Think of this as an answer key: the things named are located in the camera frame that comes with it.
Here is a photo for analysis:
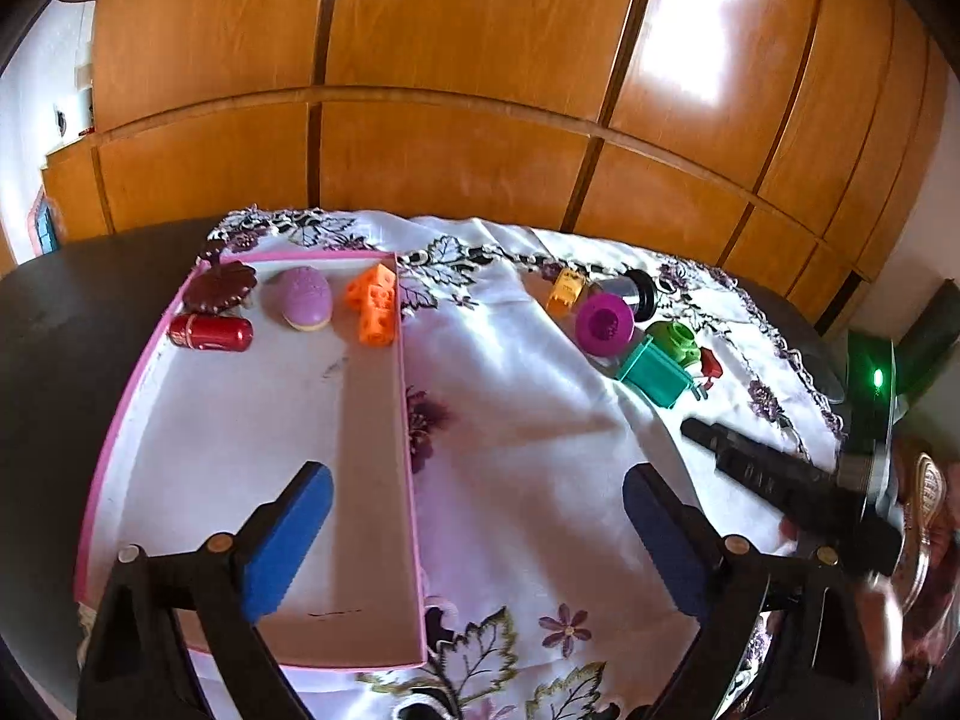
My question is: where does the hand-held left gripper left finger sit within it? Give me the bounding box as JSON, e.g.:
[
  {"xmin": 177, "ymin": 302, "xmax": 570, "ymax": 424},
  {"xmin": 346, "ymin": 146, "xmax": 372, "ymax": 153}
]
[{"xmin": 75, "ymin": 460, "xmax": 335, "ymax": 720}]

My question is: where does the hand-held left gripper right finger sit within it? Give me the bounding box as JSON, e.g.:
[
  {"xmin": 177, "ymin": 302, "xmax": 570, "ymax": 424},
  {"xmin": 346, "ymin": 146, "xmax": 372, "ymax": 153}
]
[{"xmin": 622, "ymin": 461, "xmax": 882, "ymax": 720}]

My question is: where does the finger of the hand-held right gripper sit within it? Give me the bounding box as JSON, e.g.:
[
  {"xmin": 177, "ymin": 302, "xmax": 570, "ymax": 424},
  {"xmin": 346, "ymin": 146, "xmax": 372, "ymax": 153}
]
[{"xmin": 681, "ymin": 418, "xmax": 845, "ymax": 515}]

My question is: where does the teal toy bin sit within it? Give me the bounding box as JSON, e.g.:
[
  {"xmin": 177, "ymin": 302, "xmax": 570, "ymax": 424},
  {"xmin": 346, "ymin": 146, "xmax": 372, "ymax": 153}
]
[{"xmin": 615, "ymin": 337, "xmax": 710, "ymax": 410}]

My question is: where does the pink cardboard box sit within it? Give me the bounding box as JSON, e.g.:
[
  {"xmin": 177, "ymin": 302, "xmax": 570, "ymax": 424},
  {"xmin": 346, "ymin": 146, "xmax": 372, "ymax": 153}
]
[{"xmin": 73, "ymin": 249, "xmax": 430, "ymax": 672}]

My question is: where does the green plastic toy ring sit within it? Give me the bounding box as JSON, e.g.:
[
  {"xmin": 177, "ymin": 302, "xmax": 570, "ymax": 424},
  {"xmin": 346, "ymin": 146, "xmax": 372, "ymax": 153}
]
[{"xmin": 645, "ymin": 320, "xmax": 702, "ymax": 370}]

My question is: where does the magenta plastic cup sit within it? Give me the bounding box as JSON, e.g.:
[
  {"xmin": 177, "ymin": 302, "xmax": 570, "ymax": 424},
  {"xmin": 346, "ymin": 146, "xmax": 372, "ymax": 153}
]
[{"xmin": 574, "ymin": 292, "xmax": 637, "ymax": 356}]

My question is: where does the red cylinder toy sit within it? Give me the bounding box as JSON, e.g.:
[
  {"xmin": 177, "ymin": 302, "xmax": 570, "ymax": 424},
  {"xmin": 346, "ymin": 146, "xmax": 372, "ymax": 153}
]
[{"xmin": 168, "ymin": 313, "xmax": 254, "ymax": 353}]

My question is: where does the purple oval toy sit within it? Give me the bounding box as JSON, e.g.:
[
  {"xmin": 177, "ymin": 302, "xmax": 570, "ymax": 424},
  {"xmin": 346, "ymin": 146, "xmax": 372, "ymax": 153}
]
[{"xmin": 260, "ymin": 268, "xmax": 333, "ymax": 331}]

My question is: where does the yellow plastic toy piece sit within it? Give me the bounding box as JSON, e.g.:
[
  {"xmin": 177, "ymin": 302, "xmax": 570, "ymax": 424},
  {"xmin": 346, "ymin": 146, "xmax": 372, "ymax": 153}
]
[{"xmin": 546, "ymin": 268, "xmax": 587, "ymax": 316}]

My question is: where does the orange plastic toy block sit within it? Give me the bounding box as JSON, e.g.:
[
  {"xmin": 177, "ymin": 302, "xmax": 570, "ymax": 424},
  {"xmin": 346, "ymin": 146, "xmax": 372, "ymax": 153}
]
[{"xmin": 343, "ymin": 262, "xmax": 398, "ymax": 347}]

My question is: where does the dark red leaf-shaped toy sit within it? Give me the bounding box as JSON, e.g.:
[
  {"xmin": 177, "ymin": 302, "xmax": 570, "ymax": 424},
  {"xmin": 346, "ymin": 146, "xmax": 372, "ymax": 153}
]
[{"xmin": 184, "ymin": 244, "xmax": 260, "ymax": 314}]

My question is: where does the ornate chair back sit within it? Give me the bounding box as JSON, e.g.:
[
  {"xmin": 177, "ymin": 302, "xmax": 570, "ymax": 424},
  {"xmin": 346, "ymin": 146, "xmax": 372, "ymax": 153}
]
[{"xmin": 896, "ymin": 435, "xmax": 955, "ymax": 616}]

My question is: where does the white embroidered tablecloth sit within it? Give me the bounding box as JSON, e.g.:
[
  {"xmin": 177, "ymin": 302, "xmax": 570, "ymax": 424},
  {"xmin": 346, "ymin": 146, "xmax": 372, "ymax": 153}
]
[{"xmin": 180, "ymin": 204, "xmax": 854, "ymax": 720}]

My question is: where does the grey thread spool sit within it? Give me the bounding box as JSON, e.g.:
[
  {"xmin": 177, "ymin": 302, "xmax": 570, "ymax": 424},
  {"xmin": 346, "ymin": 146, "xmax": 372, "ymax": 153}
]
[{"xmin": 600, "ymin": 268, "xmax": 661, "ymax": 323}]

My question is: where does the pink and blue box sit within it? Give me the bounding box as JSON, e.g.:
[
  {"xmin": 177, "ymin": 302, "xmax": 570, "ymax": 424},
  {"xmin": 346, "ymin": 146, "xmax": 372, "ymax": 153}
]
[{"xmin": 28, "ymin": 191, "xmax": 61, "ymax": 256}]

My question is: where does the wooden wardrobe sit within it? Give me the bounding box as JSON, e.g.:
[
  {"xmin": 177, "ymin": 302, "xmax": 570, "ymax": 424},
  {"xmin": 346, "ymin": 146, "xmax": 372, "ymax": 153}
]
[{"xmin": 41, "ymin": 0, "xmax": 950, "ymax": 338}]

